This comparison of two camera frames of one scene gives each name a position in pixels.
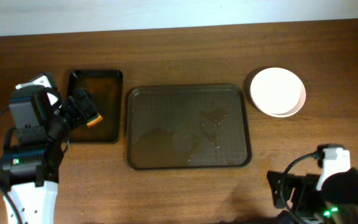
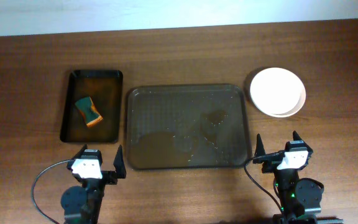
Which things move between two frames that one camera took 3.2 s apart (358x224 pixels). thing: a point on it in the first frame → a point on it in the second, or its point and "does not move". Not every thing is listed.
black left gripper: (74, 109) → (109, 177)
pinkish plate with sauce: (278, 92) does not move
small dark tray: (106, 86) does not move
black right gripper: (278, 188) → (269, 166)
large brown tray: (188, 127) does not move
